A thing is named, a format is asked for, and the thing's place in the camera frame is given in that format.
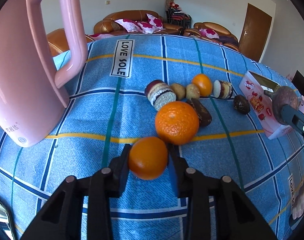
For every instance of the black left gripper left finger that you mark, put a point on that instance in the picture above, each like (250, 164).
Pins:
(60, 217)

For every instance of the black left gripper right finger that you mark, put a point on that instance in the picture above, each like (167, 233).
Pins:
(236, 217)

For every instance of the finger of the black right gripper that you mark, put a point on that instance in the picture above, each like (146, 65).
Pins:
(294, 118)

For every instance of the dark brown passion fruit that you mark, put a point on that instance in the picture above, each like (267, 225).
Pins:
(204, 116)

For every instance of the small orange fruit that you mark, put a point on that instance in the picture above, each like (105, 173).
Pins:
(204, 84)

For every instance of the smooth orange fruit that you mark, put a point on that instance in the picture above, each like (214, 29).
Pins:
(148, 158)

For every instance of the brown longan fruit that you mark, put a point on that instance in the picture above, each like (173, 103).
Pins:
(192, 92)
(179, 91)

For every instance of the large textured orange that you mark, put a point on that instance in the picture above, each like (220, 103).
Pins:
(176, 123)

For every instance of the person's right hand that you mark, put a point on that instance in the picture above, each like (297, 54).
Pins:
(298, 207)

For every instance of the pink biscuit tin box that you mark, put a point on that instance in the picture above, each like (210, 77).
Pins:
(252, 86)

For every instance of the smartphone at table edge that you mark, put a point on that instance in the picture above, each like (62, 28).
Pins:
(7, 230)

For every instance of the brown wooden door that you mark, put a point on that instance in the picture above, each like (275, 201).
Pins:
(254, 33)

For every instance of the brown leather armchair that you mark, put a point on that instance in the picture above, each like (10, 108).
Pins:
(226, 39)

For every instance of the pink electric kettle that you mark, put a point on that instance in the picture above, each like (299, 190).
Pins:
(32, 90)

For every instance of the armchair floral pillow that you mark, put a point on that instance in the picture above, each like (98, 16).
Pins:
(209, 33)

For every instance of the blue plaid tablecloth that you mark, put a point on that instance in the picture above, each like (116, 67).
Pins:
(107, 112)

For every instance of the black rack with red items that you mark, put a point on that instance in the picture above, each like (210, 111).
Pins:
(176, 16)

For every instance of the white magenta floral pillow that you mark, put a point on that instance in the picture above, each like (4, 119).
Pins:
(129, 25)

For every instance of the brown leather sofa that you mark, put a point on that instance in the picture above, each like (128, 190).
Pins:
(135, 21)

